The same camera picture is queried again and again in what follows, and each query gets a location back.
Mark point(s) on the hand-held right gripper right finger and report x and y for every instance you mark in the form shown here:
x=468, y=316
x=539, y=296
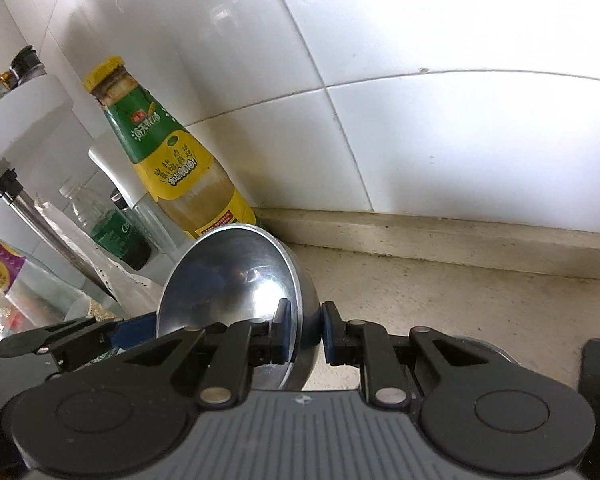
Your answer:
x=331, y=332

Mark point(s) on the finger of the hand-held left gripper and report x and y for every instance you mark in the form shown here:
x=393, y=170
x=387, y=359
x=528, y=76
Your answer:
x=130, y=331

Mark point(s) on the green yellow label bottle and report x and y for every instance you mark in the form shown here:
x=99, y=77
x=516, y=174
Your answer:
x=180, y=160

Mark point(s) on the stainless steel bowl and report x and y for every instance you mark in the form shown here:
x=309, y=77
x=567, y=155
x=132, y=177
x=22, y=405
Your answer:
x=220, y=285
x=485, y=346

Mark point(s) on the small green label plastic bottle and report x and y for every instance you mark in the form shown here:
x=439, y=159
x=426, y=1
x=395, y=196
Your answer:
x=120, y=240

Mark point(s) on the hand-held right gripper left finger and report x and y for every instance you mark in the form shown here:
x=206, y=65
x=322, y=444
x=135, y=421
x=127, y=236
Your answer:
x=280, y=331

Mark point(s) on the clear plastic bag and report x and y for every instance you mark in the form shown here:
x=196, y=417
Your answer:
x=111, y=280

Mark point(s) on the purple label sauce bottle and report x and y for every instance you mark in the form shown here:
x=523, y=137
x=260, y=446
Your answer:
x=0, y=265

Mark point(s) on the dark capped bottle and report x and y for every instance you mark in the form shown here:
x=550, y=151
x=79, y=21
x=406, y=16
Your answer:
x=27, y=65

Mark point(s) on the white two-tier spice rack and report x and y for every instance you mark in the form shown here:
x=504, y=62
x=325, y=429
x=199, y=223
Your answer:
x=25, y=110

